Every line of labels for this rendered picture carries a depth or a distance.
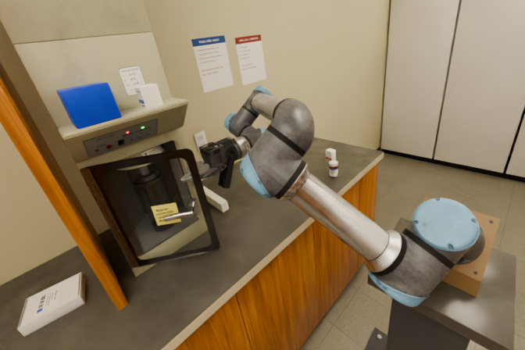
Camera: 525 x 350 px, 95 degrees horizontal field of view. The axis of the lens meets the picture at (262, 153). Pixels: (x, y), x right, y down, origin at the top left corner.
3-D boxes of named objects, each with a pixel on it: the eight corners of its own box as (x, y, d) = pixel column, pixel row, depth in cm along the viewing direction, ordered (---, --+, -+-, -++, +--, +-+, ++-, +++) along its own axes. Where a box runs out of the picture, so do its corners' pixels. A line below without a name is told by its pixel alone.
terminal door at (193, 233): (134, 266, 84) (83, 166, 68) (221, 248, 86) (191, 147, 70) (133, 268, 84) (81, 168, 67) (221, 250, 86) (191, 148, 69)
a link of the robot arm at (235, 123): (244, 108, 102) (262, 122, 97) (229, 130, 103) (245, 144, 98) (235, 101, 95) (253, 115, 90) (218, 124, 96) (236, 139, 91)
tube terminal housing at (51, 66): (117, 244, 104) (16, 52, 72) (185, 205, 123) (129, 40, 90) (135, 277, 86) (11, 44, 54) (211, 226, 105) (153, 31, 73)
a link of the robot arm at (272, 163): (469, 274, 51) (266, 121, 55) (423, 326, 53) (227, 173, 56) (434, 250, 63) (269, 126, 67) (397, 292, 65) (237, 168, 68)
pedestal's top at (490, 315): (512, 265, 75) (516, 255, 73) (508, 361, 55) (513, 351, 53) (399, 225, 96) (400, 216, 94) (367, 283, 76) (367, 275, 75)
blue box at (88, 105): (72, 124, 64) (55, 90, 60) (112, 113, 70) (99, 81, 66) (77, 130, 57) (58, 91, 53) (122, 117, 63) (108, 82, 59)
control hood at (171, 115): (73, 162, 67) (55, 128, 62) (180, 125, 85) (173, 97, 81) (80, 173, 59) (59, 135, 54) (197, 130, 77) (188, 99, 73)
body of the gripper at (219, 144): (196, 148, 80) (226, 135, 87) (202, 169, 83) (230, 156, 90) (208, 152, 74) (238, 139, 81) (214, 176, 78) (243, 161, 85)
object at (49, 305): (31, 306, 82) (25, 298, 80) (86, 279, 89) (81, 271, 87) (23, 337, 72) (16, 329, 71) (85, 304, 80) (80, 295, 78)
